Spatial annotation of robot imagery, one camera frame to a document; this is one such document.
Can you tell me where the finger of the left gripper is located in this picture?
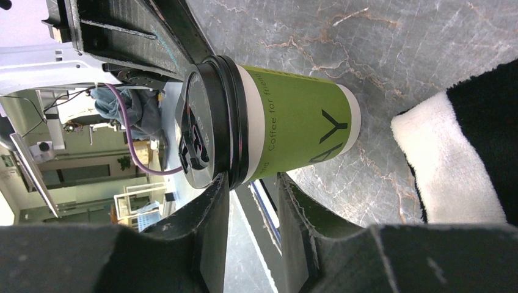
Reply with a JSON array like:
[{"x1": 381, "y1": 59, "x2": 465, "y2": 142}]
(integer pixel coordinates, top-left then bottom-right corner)
[
  {"x1": 44, "y1": 1, "x2": 190, "y2": 80},
  {"x1": 150, "y1": 0, "x2": 213, "y2": 63}
]

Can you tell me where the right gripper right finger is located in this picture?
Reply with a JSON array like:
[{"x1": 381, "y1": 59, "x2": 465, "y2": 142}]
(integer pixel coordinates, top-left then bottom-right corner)
[{"x1": 277, "y1": 173, "x2": 517, "y2": 292}]

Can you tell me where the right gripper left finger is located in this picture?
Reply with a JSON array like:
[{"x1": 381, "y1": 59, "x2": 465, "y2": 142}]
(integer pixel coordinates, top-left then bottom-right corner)
[{"x1": 1, "y1": 173, "x2": 230, "y2": 292}]

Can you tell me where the green paper coffee cup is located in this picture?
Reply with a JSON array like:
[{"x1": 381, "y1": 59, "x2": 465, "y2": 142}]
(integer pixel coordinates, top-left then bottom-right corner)
[{"x1": 237, "y1": 65, "x2": 362, "y2": 182}]

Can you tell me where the black coffee lid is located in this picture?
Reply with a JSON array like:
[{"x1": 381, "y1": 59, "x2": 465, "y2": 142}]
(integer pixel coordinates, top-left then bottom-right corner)
[{"x1": 175, "y1": 55, "x2": 249, "y2": 189}]

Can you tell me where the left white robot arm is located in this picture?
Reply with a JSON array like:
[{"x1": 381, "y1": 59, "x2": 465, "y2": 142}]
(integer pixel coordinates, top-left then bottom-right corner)
[{"x1": 1, "y1": 1, "x2": 213, "y2": 95}]

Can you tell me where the black white striped cloth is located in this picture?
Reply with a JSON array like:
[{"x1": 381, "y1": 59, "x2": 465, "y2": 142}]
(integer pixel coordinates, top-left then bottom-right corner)
[{"x1": 391, "y1": 61, "x2": 517, "y2": 225}]

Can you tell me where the aluminium frame rail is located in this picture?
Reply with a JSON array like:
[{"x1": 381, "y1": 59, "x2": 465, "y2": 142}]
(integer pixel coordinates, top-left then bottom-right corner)
[{"x1": 224, "y1": 180, "x2": 286, "y2": 292}]

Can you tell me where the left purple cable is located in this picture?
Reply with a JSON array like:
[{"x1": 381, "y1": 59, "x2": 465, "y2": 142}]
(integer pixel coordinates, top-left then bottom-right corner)
[{"x1": 104, "y1": 82, "x2": 185, "y2": 177}]

